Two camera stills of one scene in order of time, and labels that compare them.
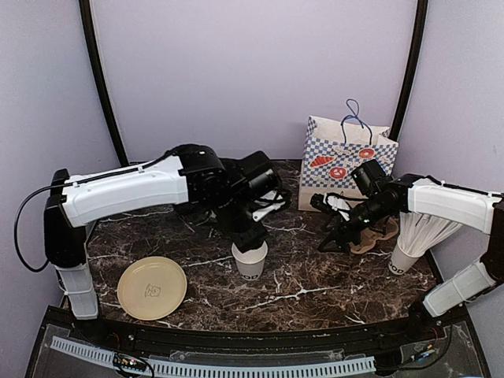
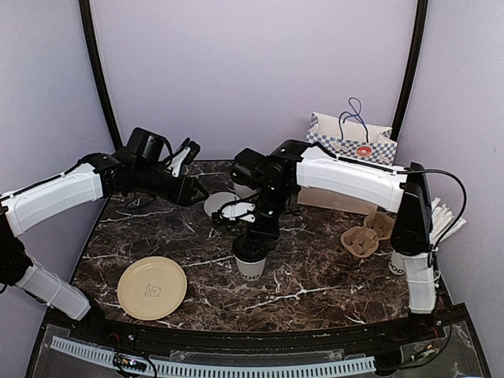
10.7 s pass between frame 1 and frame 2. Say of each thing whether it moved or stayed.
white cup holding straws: stayed
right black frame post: stayed
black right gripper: moved
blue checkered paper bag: stayed
